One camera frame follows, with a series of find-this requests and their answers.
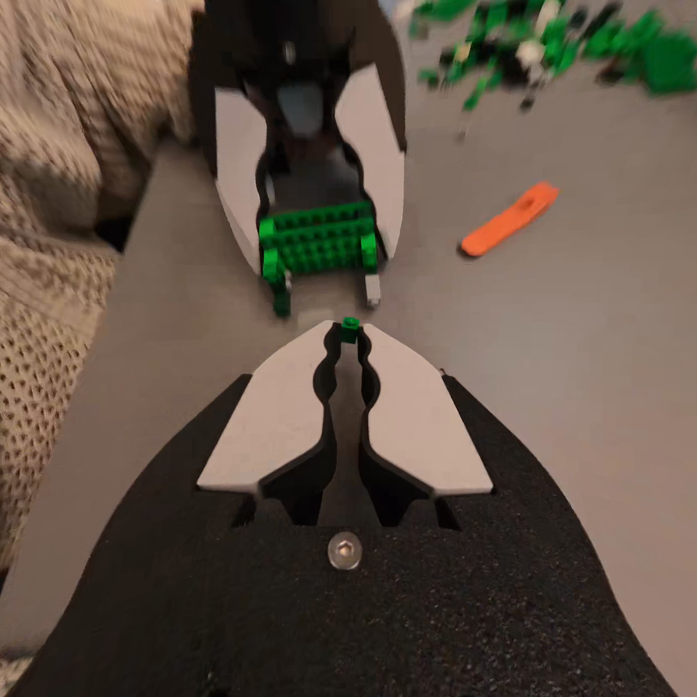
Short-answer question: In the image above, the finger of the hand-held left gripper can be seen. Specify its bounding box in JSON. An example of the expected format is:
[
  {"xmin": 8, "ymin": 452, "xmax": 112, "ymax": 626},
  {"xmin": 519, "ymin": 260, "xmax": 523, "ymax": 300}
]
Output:
[
  {"xmin": 333, "ymin": 62, "xmax": 408, "ymax": 265},
  {"xmin": 214, "ymin": 87, "xmax": 276, "ymax": 276}
]

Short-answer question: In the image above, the pile of lego pieces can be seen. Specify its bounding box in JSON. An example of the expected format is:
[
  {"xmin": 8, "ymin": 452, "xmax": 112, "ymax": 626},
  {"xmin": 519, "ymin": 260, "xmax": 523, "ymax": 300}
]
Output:
[{"xmin": 407, "ymin": 0, "xmax": 697, "ymax": 142}]

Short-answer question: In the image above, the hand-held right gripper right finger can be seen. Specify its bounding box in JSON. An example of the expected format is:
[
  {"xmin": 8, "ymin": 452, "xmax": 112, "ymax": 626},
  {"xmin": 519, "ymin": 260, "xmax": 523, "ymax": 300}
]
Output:
[{"xmin": 358, "ymin": 322, "xmax": 494, "ymax": 497}]

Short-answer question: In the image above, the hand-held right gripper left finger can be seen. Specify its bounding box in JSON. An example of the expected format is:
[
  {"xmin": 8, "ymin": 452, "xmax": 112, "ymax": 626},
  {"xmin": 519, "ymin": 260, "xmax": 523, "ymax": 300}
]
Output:
[{"xmin": 196, "ymin": 320, "xmax": 337, "ymax": 491}]

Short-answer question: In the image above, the green lego assembly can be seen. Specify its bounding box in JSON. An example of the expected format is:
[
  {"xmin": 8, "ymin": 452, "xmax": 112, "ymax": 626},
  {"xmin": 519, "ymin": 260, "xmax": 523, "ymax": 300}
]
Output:
[{"xmin": 257, "ymin": 200, "xmax": 383, "ymax": 319}]

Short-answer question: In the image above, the orange brick separator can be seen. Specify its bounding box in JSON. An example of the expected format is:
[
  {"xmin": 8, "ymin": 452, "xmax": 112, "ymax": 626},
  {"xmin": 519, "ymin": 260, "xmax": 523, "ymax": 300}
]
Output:
[{"xmin": 456, "ymin": 181, "xmax": 562, "ymax": 260}]

